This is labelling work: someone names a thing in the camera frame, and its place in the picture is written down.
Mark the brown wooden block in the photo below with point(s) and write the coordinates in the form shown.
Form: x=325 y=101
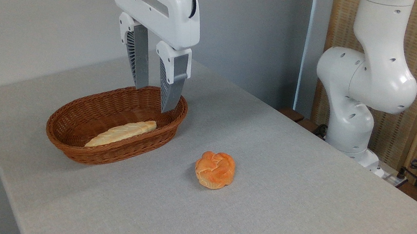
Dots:
x=292 y=114

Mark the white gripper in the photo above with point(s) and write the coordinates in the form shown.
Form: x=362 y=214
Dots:
x=173 y=19

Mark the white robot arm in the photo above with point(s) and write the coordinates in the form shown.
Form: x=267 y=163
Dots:
x=374 y=76

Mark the brown wicker basket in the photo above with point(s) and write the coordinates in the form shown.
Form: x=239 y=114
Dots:
x=74 y=121

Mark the round orange bread bun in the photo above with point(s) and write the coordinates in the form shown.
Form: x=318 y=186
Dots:
x=215 y=170

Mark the black plug connector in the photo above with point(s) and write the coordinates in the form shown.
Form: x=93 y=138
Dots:
x=401 y=176

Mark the long pale bread loaf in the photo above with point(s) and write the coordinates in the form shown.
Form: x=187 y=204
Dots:
x=122 y=132

